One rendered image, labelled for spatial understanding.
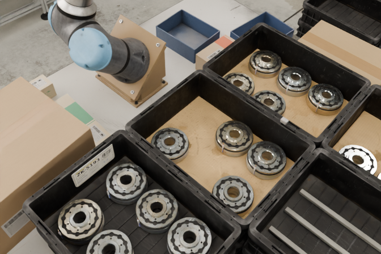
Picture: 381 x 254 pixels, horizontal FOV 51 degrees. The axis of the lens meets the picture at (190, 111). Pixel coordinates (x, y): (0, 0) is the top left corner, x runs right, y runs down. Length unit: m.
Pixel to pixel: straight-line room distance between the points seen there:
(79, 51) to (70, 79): 0.32
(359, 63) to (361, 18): 0.87
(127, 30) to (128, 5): 1.61
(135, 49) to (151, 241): 0.60
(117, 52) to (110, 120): 0.26
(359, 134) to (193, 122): 0.48
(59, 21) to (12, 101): 0.27
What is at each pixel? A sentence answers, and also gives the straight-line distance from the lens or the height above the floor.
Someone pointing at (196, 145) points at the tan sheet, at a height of 0.83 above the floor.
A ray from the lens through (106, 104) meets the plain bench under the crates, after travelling 1.41.
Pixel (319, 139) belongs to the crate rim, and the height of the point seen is 0.93.
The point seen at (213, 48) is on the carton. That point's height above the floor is 0.77.
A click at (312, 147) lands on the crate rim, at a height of 0.93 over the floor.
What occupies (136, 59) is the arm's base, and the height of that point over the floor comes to 0.88.
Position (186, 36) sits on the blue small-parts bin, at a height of 0.70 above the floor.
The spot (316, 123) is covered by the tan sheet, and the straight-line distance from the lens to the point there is 1.23.
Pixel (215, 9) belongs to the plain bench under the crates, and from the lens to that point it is 1.78.
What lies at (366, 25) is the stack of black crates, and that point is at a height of 0.49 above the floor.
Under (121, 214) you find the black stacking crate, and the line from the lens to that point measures 1.03.
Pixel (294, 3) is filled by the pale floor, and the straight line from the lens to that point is 3.14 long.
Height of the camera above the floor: 1.75
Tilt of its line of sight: 51 degrees down
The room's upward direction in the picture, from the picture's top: 2 degrees clockwise
